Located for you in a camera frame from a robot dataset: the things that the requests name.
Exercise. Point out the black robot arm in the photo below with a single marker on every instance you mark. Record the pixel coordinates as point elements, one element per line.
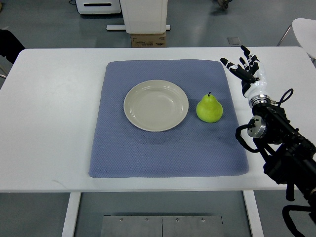
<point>287,154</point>

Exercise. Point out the beige ceramic plate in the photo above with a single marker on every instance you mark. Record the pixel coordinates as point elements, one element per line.
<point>156,105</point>

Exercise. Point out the blue textured cloth mat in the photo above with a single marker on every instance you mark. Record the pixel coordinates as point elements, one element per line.
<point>194,148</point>

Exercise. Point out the left white table leg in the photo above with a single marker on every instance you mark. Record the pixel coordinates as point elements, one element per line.
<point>71,215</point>

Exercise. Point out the black chair at left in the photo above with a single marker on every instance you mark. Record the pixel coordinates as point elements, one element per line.
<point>10,46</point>

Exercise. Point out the right white table leg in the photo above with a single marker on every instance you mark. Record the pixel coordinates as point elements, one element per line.
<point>252,214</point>

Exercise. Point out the white machine with slot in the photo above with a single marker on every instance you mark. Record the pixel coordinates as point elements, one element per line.
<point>98,6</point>

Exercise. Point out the white cabinet on base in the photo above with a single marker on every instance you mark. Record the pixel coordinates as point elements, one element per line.
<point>143,17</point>

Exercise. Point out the brown cardboard box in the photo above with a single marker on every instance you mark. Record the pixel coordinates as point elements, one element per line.
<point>148,40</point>

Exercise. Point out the white table leg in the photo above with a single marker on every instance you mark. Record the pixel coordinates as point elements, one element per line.
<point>252,214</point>
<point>71,215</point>

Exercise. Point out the metal floor plate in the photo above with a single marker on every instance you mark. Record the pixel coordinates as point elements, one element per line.
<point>162,226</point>

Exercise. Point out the green pear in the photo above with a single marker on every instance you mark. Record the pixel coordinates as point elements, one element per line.
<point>209,109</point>

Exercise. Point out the white round chair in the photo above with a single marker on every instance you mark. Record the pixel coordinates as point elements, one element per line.
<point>305,34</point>

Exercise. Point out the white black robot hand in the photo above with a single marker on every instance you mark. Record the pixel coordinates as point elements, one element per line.
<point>252,74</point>

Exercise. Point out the small metal floor hatch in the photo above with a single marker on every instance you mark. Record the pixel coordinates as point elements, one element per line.
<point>234,40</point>

